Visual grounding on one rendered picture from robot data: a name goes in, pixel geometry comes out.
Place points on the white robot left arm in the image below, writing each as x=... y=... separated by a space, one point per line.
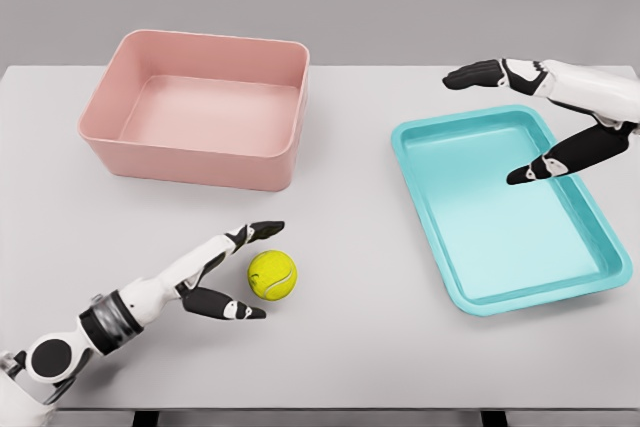
x=107 y=319

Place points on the blue plastic tray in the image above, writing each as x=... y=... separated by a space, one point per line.
x=505 y=227

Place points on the yellow tennis ball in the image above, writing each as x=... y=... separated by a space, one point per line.
x=272 y=275

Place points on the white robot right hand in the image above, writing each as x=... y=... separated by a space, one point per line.
x=585 y=84

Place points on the pink plastic basket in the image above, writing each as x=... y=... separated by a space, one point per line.
x=200 y=147

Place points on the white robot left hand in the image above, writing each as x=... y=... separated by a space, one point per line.
x=200 y=259

